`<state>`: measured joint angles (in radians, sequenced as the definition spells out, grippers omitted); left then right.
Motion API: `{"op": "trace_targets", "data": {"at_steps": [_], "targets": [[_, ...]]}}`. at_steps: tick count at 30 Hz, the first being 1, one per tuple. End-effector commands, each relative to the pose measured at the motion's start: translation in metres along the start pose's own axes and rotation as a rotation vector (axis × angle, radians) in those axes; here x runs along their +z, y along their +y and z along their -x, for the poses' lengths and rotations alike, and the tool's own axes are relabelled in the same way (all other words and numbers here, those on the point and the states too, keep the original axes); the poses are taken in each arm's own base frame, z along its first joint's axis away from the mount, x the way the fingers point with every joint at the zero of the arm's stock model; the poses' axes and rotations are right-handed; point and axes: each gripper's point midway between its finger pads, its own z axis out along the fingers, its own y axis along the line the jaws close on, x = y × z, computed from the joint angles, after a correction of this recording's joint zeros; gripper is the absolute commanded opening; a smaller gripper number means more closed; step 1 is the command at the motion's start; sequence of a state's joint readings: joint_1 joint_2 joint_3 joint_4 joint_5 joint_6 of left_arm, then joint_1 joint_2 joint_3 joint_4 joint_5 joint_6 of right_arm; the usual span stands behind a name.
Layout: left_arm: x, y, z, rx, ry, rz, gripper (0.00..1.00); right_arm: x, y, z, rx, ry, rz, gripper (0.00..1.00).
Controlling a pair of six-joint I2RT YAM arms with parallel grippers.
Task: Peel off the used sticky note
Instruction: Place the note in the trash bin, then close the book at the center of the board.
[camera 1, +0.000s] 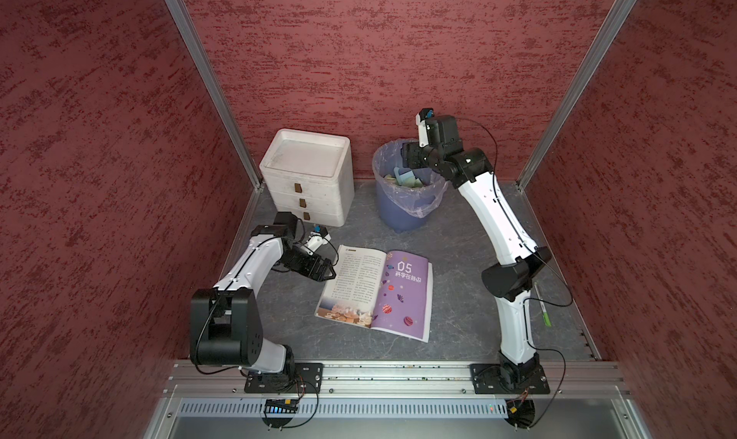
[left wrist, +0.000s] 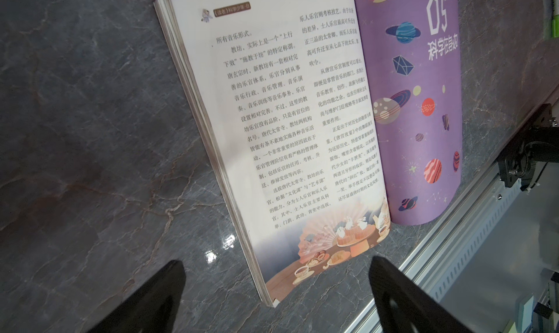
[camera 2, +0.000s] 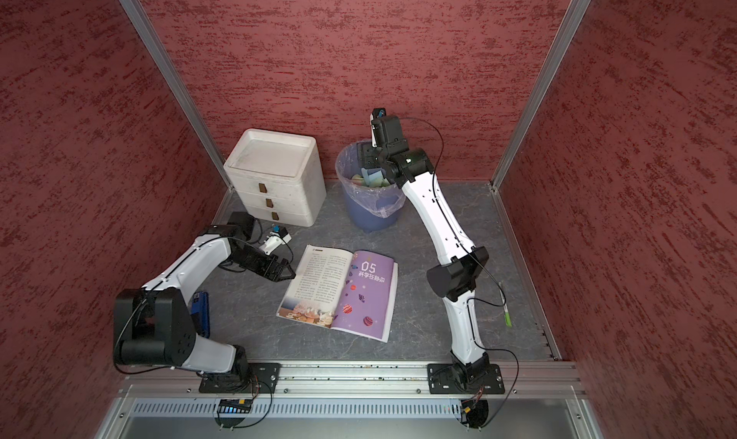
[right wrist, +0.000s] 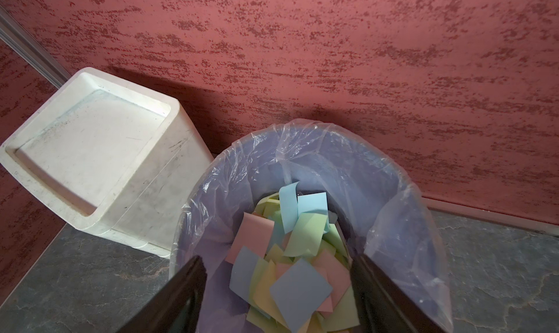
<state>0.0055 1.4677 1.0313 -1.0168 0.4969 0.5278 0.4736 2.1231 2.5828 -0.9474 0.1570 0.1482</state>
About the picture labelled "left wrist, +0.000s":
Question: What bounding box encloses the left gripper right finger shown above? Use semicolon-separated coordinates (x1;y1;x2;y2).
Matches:
369;256;470;332

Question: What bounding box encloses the science magazine book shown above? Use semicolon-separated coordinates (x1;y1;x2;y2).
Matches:
154;0;463;307

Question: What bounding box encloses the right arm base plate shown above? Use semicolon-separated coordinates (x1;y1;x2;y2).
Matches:
496;104;558;191

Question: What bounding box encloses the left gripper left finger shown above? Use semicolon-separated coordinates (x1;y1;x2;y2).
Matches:
90;260;186;332

